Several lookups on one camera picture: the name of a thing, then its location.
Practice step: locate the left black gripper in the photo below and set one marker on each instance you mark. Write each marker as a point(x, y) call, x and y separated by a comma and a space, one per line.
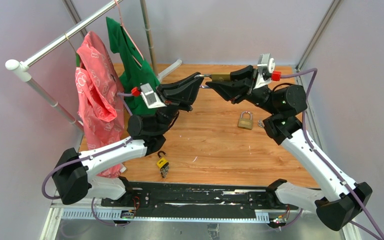
point(180, 98)

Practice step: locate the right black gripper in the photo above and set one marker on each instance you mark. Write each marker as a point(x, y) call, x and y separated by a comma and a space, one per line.
point(235, 89)

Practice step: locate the brass padlock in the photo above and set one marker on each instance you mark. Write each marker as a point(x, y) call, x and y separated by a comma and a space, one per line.
point(215, 77)
point(245, 120)

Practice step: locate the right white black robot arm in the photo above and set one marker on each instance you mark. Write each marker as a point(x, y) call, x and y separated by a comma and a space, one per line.
point(339, 198)

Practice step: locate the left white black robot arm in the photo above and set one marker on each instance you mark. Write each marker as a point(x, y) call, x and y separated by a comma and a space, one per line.
point(76, 173)

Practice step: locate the silver key bunch on wood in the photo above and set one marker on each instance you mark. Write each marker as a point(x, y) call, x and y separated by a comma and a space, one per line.
point(260, 123)

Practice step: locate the green garment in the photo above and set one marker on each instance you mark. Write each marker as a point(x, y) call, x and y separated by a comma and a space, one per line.
point(137, 70)

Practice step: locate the yellow black padlock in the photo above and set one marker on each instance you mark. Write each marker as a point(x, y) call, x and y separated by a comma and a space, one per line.
point(163, 164)

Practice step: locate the pink patterned garment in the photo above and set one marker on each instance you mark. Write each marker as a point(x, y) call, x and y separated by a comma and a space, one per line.
point(100, 108)

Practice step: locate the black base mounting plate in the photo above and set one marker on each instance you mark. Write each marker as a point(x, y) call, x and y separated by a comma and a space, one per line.
point(194, 201)

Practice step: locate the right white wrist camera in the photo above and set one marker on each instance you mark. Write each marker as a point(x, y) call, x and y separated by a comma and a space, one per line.
point(265, 66)

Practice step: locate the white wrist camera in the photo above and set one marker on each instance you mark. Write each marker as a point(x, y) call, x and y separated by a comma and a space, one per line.
point(265, 66)
point(150, 97)

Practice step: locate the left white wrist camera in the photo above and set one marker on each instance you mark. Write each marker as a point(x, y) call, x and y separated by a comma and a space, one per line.
point(150, 97)

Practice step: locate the aluminium frame rail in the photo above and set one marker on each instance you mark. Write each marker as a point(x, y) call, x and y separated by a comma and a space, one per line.
point(318, 34)

